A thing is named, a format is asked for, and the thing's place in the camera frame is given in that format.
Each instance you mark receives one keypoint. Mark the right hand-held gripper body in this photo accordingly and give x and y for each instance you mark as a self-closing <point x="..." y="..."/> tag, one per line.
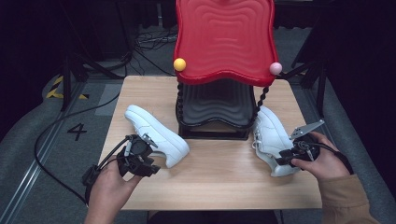
<point x="306" y="146"/>

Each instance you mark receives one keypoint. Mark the person's right hand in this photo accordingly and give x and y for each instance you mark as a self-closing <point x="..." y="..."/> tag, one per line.
<point x="330" y="165"/>

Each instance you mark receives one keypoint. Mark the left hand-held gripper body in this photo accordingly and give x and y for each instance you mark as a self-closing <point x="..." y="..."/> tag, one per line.
<point x="137" y="149"/>

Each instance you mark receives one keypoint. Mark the red and black shoe rack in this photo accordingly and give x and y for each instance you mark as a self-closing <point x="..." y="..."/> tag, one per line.
<point x="224" y="40"/>

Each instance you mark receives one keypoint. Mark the person's left hand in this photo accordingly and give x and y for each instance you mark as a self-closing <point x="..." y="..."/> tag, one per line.
<point x="109" y="186"/>

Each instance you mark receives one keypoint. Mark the black metal stand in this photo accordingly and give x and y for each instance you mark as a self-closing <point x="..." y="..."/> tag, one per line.
<point x="66" y="81"/>
<point x="320" y="90"/>

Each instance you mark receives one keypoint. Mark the black curtain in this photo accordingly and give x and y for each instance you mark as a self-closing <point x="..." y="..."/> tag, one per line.
<point x="364" y="62"/>
<point x="25" y="46"/>

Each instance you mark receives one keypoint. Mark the person's dark pants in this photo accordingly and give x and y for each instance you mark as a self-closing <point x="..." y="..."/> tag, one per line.
<point x="214" y="217"/>

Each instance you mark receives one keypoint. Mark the metal floor rail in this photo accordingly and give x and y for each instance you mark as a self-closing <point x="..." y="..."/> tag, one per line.
<point x="28" y="183"/>

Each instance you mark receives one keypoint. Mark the white sneaker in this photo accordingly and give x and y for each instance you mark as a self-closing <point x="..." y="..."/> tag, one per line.
<point x="271" y="133"/>
<point x="149" y="124"/>

